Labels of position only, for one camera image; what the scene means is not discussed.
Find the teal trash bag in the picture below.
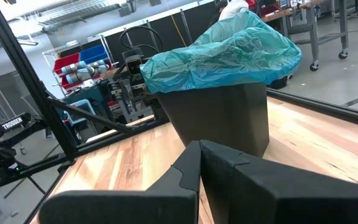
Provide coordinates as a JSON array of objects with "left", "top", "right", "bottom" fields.
[{"left": 140, "top": 11, "right": 303, "bottom": 95}]

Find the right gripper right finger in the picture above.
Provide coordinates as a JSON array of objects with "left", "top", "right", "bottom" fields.
[{"left": 200, "top": 139, "right": 358, "bottom": 224}]

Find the blue shelf bin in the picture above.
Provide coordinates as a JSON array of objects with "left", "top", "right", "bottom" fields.
[{"left": 79, "top": 44, "right": 110, "bottom": 65}]

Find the red storage bin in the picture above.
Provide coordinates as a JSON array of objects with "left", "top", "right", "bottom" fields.
[{"left": 52, "top": 52, "right": 82, "bottom": 91}]

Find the person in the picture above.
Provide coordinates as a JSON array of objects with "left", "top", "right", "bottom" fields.
[{"left": 214, "top": 0, "right": 250, "bottom": 22}]

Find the yellow cable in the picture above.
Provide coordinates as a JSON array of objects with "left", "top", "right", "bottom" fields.
[{"left": 170, "top": 14, "right": 188, "bottom": 47}]

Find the black trash bin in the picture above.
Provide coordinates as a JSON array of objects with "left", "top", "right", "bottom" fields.
[{"left": 155, "top": 82, "right": 270, "bottom": 158}]

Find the blue chair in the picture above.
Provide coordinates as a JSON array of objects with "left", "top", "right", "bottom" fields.
[{"left": 62, "top": 98, "right": 98, "bottom": 130}]

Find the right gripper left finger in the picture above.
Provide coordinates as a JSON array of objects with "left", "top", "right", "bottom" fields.
[{"left": 38, "top": 141, "right": 202, "bottom": 224}]

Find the grey blue-jointed robot arm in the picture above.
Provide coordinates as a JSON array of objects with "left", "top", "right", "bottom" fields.
[{"left": 61, "top": 59, "right": 110, "bottom": 85}]

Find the black partition wall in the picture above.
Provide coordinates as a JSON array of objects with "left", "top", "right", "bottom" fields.
[{"left": 104, "top": 1, "right": 222, "bottom": 65}]

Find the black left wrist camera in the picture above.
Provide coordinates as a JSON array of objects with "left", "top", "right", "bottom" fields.
[{"left": 121, "top": 48, "right": 145, "bottom": 76}]

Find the grey wheeled workbench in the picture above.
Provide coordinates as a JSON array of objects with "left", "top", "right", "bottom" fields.
[{"left": 261, "top": 0, "right": 351, "bottom": 72}]

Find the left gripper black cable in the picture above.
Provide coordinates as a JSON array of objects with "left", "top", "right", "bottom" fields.
[{"left": 119, "top": 26, "right": 164, "bottom": 54}]

